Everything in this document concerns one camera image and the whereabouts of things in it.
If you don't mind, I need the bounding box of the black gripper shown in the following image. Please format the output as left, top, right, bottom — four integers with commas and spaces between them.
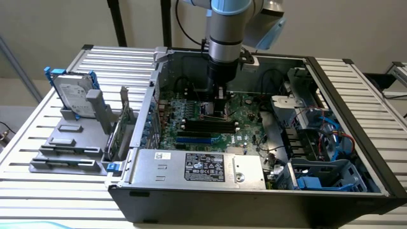
207, 58, 238, 101

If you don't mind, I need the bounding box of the CPU socket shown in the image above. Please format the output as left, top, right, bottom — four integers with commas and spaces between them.
199, 101, 235, 119

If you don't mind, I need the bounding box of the black RAM slot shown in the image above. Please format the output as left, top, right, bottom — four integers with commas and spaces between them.
185, 122, 237, 127
186, 119, 235, 124
183, 128, 238, 135
185, 125, 237, 131

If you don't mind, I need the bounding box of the black expansion slot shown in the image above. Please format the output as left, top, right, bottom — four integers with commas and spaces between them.
177, 131, 214, 138

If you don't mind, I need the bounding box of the blue expansion slot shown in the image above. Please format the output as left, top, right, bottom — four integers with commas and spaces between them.
177, 137, 214, 144

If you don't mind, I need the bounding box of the grey case latch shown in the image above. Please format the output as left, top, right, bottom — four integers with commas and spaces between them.
153, 46, 175, 63

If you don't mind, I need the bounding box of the green motherboard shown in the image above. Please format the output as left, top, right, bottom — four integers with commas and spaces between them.
158, 92, 271, 158

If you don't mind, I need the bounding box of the grey metal disk cage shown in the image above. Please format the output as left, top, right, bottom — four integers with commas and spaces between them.
270, 67, 339, 131

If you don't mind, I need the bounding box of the black stand pole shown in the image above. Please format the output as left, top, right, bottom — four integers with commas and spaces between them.
106, 0, 129, 47
161, 0, 175, 48

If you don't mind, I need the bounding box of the small silver heat sink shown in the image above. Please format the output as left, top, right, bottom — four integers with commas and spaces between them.
227, 146, 249, 156

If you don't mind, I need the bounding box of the green graphics card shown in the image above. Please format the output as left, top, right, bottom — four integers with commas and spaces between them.
105, 86, 134, 161

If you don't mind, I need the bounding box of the silver power supply unit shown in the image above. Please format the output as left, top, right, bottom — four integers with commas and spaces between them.
129, 149, 267, 191

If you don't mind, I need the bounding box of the silver hard disk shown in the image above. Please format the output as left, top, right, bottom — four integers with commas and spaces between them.
53, 73, 98, 119

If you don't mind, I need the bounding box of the black box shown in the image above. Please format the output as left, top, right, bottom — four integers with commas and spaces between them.
362, 72, 398, 91

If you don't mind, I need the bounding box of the blue disk carrier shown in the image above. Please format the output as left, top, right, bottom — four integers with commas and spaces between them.
43, 67, 106, 121

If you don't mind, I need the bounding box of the grey plastic disk bay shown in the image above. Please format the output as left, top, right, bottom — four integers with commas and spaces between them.
287, 158, 370, 192

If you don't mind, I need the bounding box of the blue disk tray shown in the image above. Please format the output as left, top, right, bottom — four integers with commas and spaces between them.
295, 176, 323, 191

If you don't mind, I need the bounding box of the small metal slat table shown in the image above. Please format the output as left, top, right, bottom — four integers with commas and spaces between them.
382, 61, 407, 96

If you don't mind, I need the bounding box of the grey parts rack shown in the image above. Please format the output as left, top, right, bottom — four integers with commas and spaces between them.
29, 89, 141, 177

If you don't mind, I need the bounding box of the black open PC case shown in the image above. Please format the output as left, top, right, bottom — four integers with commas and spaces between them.
107, 46, 407, 225

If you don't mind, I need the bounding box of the light blue plastic lid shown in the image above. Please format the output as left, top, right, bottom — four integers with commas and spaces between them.
0, 221, 70, 229

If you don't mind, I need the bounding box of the black looped wire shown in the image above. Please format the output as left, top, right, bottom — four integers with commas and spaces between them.
259, 68, 287, 96

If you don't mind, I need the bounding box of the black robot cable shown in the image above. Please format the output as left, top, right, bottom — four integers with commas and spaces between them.
175, 0, 211, 52

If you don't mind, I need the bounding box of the blue data wire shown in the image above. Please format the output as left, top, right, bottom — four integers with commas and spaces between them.
317, 114, 343, 164

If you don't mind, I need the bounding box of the red wire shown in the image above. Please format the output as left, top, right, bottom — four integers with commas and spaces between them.
337, 132, 357, 155

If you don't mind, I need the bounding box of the grey metal frame leg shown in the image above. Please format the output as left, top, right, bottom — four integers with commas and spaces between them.
0, 35, 43, 104

